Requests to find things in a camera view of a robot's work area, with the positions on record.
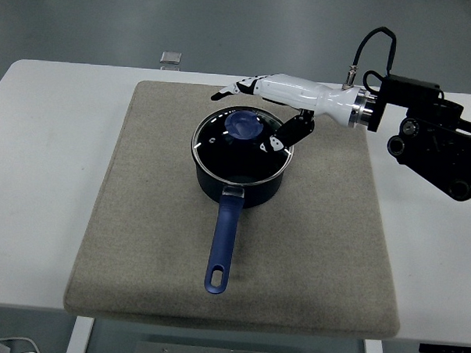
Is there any small silver square floor plate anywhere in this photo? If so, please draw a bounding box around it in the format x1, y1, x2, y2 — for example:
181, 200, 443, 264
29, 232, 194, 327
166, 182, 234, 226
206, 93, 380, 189
159, 51, 183, 66

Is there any white cable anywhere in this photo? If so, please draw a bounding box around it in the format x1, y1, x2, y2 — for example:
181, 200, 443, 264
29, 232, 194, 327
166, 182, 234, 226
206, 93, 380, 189
0, 335, 44, 353

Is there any beige fabric mat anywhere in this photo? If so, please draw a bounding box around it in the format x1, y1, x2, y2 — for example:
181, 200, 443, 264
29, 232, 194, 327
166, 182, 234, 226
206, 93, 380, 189
62, 77, 411, 341

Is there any black table control panel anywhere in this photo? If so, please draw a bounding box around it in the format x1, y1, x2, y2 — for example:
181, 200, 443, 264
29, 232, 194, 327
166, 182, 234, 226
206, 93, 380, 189
419, 342, 471, 353

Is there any dark pot with blue handle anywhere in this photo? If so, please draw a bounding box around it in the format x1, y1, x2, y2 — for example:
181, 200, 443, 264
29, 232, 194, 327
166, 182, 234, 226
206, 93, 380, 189
190, 151, 291, 298

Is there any glass pot lid blue knob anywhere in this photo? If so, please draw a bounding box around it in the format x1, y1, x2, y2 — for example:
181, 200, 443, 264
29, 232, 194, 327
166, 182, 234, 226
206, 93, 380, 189
188, 103, 297, 187

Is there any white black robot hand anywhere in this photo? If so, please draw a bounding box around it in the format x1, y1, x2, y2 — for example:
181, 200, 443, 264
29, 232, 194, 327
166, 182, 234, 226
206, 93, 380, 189
208, 70, 360, 158

